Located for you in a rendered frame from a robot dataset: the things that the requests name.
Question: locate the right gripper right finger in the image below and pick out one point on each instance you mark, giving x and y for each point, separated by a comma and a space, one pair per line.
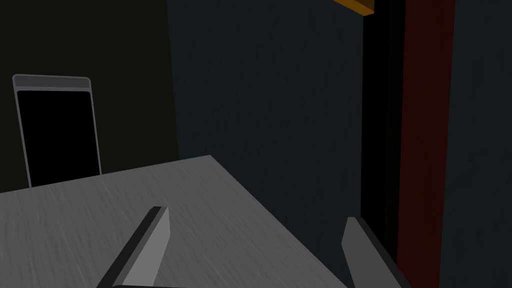
368, 260

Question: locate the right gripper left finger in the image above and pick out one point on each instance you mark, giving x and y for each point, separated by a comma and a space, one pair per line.
146, 252

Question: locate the grey table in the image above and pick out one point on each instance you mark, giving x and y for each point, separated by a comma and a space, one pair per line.
72, 232

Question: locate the grey appliance with black door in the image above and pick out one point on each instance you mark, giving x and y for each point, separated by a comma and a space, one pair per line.
56, 132

